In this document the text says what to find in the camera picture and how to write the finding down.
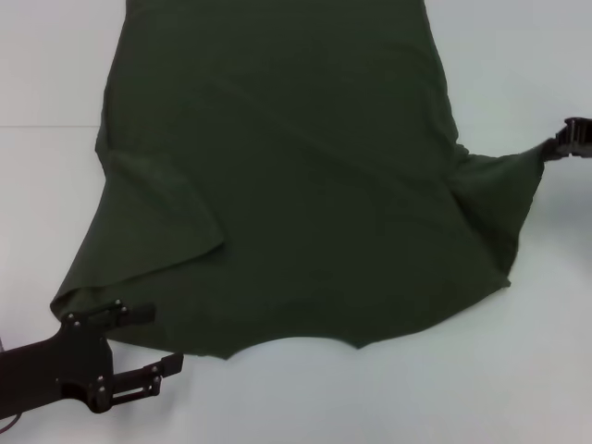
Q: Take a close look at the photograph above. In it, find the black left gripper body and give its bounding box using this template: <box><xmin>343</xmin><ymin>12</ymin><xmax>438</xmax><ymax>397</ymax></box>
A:
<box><xmin>0</xmin><ymin>312</ymin><xmax>115</xmax><ymax>415</ymax></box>

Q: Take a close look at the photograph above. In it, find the dark green t-shirt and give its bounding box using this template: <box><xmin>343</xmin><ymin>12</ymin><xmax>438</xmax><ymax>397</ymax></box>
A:
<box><xmin>49</xmin><ymin>0</ymin><xmax>561</xmax><ymax>362</ymax></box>

